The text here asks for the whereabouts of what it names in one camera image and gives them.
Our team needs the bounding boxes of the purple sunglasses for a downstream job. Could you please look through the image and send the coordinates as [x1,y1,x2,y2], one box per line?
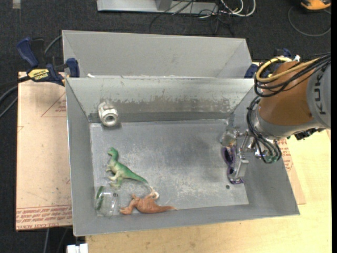
[222,145,245,186]

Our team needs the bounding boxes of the clear glass cup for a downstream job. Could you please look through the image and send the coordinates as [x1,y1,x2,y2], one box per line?
[94,185,120,217]

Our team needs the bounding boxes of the brown toy dinosaur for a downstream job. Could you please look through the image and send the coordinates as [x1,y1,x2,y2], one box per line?
[119,189,177,216]

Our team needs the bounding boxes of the grey metal bin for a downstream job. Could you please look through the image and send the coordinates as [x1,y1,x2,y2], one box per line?
[62,30,300,237]

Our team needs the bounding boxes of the brown cardboard board, red print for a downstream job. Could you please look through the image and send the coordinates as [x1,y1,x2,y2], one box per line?
[15,71,308,231]

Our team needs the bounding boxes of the clear glass thing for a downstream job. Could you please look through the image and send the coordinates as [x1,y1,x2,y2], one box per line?
[220,129,239,147]

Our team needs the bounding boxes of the green toy dinosaur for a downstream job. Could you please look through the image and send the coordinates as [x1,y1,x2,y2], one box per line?
[105,147,148,188]

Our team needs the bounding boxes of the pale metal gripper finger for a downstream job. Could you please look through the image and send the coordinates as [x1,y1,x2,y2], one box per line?
[235,155,250,181]

